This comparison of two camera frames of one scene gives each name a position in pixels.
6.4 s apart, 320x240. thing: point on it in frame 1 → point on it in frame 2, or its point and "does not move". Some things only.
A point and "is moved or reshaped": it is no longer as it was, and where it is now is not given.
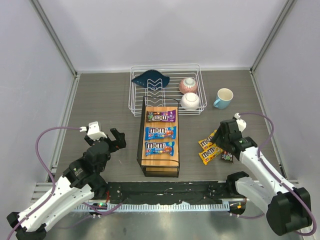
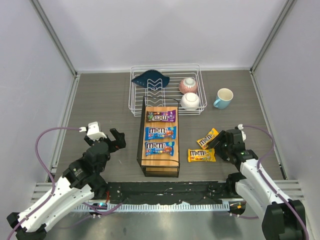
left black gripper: [110, 142] does not move
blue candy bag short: [159, 148] does not move
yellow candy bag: [210, 153] is moved or reshaped
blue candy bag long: [160, 133] does not move
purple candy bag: [169, 116] does not move
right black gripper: [223, 136] → [222, 144]
